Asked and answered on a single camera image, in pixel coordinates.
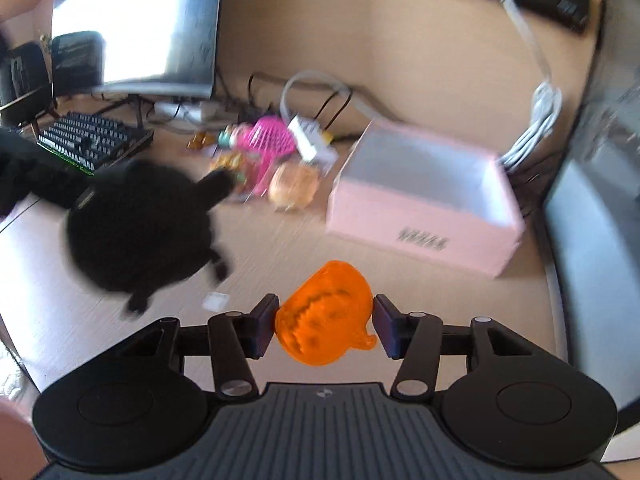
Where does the orange plastic cup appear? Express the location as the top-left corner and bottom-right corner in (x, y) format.
(274, 260), (376, 366)

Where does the black plush toy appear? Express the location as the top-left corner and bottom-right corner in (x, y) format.
(65, 159), (235, 318)

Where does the packaged round bread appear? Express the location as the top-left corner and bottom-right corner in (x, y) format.
(268, 162), (320, 209)

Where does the small white box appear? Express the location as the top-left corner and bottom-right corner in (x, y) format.
(203, 292), (230, 313)

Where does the pink cardboard box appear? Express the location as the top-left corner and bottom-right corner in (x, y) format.
(326, 119), (525, 278)

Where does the black mechanical keyboard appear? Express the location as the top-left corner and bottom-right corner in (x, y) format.
(38, 112), (153, 174)

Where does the black curved monitor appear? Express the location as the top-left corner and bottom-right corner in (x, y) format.
(51, 0), (221, 99)

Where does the white coiled cable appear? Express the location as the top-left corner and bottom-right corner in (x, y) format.
(489, 0), (564, 172)

